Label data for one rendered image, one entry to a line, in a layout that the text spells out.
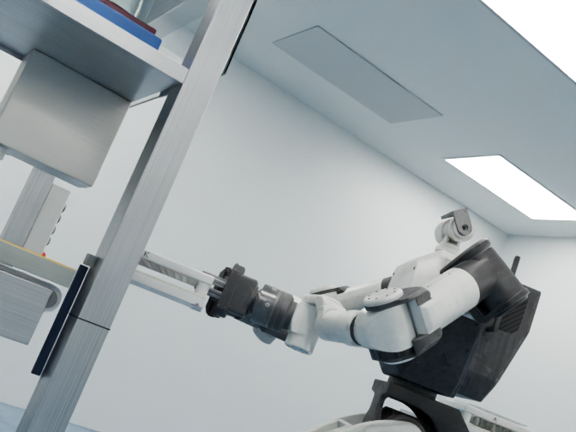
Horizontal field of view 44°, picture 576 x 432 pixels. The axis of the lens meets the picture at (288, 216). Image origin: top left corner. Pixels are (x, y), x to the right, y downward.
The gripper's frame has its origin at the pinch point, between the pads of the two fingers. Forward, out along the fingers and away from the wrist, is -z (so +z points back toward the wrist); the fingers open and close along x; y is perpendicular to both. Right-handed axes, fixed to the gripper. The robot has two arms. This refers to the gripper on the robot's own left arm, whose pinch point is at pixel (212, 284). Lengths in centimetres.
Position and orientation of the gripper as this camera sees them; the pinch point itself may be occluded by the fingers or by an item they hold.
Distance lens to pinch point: 161.0
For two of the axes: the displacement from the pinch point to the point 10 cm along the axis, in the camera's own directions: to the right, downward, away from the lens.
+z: 9.3, 3.7, -0.7
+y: -0.1, 2.1, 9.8
